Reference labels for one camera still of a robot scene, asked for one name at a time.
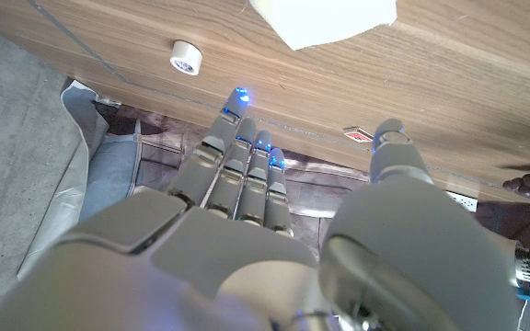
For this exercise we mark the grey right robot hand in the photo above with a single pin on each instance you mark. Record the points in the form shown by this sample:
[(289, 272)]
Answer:
[(228, 266)]

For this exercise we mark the yellow sponge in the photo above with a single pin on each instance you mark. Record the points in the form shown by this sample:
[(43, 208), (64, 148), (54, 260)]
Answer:
[(320, 23)]

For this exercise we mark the red white matchbox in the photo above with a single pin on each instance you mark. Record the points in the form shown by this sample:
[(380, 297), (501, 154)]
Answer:
[(358, 134)]

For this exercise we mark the white tape roll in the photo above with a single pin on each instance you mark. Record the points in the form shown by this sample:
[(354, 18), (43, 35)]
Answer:
[(187, 54)]

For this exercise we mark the white power box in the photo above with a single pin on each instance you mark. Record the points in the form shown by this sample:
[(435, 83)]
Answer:
[(465, 201)]

